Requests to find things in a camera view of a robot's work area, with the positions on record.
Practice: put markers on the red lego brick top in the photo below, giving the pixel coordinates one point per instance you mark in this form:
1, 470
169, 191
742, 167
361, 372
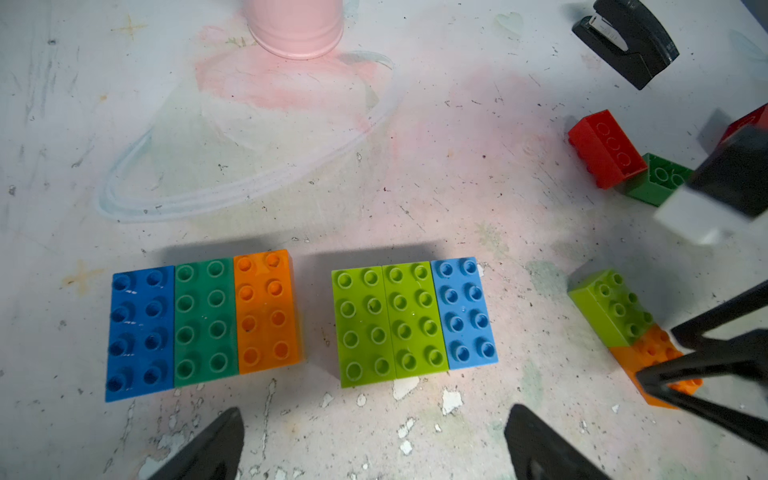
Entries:
609, 155

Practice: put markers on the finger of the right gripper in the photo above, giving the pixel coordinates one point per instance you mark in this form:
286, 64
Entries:
744, 356
691, 334

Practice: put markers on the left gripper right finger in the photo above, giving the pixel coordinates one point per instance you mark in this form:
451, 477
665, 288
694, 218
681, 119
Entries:
538, 452

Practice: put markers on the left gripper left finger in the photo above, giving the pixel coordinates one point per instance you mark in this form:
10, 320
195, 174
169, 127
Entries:
213, 454

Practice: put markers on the green lego brick right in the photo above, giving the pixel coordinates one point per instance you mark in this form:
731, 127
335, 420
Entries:
658, 182

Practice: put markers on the blue lego brick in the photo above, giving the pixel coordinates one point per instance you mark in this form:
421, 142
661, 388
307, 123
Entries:
140, 357
463, 313

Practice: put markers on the red lego brick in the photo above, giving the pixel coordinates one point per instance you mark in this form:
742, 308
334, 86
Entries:
756, 118
609, 155

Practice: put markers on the lime lego brick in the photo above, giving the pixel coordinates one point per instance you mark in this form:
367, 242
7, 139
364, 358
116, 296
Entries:
364, 341
415, 325
611, 308

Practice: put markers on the dark green lego brick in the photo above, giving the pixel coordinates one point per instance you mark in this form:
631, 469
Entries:
205, 338

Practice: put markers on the pink pen cup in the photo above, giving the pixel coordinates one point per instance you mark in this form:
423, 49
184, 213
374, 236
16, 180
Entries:
296, 29

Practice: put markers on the lime lego brick top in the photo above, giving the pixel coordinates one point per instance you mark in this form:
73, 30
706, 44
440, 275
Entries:
611, 308

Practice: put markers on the black stapler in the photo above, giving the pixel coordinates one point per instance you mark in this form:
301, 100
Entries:
627, 36

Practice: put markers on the red lego brick bottom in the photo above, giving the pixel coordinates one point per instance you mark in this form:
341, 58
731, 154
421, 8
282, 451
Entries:
756, 118

